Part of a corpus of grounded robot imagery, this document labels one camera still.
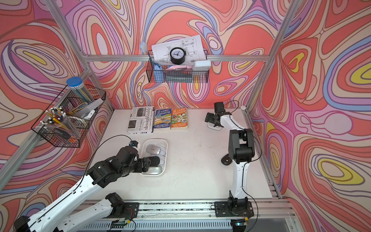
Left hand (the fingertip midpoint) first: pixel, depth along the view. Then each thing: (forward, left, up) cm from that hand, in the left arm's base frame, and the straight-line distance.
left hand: (146, 162), depth 74 cm
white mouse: (+13, 0, -10) cm, 17 cm away
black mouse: (+6, -2, -11) cm, 12 cm away
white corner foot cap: (+56, -70, -14) cm, 91 cm away
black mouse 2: (+7, -46, -12) cm, 48 cm away
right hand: (+35, -40, -9) cm, 54 cm away
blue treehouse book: (+42, -2, -12) cm, 44 cm away
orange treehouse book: (+42, -15, -12) cm, 46 cm away
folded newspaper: (+38, +13, -11) cm, 42 cm away
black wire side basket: (+18, +33, +17) cm, 41 cm away
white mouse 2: (+35, -40, -13) cm, 54 cm away
